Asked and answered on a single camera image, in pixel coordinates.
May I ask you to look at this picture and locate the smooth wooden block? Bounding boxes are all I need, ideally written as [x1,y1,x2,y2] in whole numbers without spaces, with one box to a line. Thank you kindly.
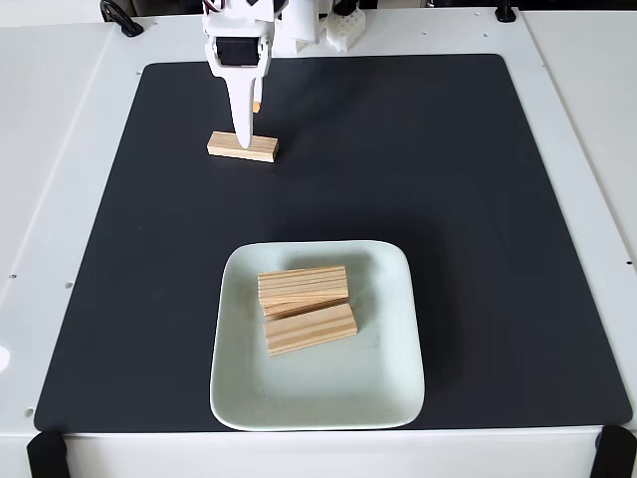
[206,130,280,164]

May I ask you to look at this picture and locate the striped wooden block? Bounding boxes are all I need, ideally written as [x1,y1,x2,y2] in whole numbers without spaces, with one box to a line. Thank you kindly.
[257,265,350,307]

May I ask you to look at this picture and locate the grooved wooden block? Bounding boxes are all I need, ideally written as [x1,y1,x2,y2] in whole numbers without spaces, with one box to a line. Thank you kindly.
[262,294,350,319]
[262,303,359,358]

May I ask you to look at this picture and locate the white studded base block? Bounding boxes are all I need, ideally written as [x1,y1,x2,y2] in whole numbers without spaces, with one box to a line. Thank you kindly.
[322,10,368,52]

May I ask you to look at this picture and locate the pale green square plate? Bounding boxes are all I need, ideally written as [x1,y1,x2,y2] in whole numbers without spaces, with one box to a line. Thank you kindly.
[208,239,427,432]

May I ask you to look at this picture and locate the black rubber mat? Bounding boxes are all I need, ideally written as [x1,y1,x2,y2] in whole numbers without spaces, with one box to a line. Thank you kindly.
[33,53,633,433]

